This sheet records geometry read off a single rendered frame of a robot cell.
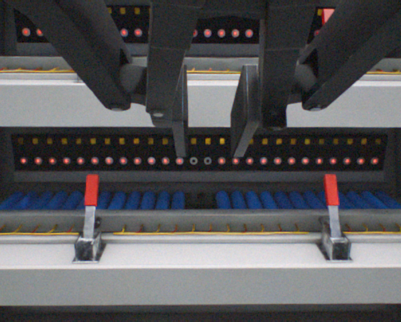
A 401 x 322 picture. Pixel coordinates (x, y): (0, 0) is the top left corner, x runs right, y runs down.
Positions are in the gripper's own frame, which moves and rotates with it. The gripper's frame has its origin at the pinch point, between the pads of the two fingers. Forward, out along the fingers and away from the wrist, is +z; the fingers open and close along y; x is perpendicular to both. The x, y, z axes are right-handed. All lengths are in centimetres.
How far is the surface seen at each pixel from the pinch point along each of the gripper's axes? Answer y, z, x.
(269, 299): 7.1, 22.6, -12.1
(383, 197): 25.1, 31.9, 0.2
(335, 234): 14.3, 21.6, -5.4
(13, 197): -25.3, 31.8, 0.2
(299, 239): 11.1, 24.6, -5.8
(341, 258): 14.7, 21.5, -7.9
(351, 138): 21.8, 32.8, 8.9
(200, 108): -0.4, 17.9, 7.6
